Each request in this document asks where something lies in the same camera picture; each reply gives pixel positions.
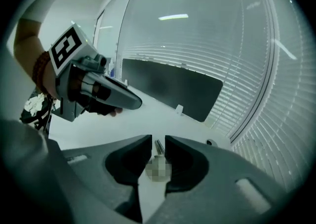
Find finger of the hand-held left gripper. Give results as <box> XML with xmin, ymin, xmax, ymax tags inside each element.
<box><xmin>93</xmin><ymin>74</ymin><xmax>143</xmax><ymax>111</ymax></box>

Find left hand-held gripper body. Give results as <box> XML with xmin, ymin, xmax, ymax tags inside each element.
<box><xmin>48</xmin><ymin>24</ymin><xmax>107</xmax><ymax>123</ymax></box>

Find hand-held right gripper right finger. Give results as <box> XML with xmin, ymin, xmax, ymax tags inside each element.
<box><xmin>148</xmin><ymin>134</ymin><xmax>296</xmax><ymax>224</ymax></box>

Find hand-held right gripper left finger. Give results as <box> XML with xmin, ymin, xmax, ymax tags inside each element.
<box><xmin>60</xmin><ymin>134</ymin><xmax>153</xmax><ymax>224</ymax></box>

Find small metal tool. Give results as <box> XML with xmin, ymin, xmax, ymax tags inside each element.
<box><xmin>146</xmin><ymin>139</ymin><xmax>172</xmax><ymax>185</ymax></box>

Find person's left forearm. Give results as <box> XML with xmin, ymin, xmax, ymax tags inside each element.
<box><xmin>12</xmin><ymin>17</ymin><xmax>61</xmax><ymax>101</ymax></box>

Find person's left hand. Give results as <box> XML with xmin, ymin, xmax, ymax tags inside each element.
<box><xmin>68</xmin><ymin>71</ymin><xmax>123</xmax><ymax>117</ymax></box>

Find dark floral clothing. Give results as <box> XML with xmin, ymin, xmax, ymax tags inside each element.
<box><xmin>19</xmin><ymin>92</ymin><xmax>54</xmax><ymax>134</ymax></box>

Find white window blinds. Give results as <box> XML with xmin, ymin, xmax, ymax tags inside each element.
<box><xmin>116</xmin><ymin>0</ymin><xmax>311</xmax><ymax>195</ymax></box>

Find brown bead bracelet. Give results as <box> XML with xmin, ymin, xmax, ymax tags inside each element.
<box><xmin>31</xmin><ymin>50</ymin><xmax>51</xmax><ymax>94</ymax></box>

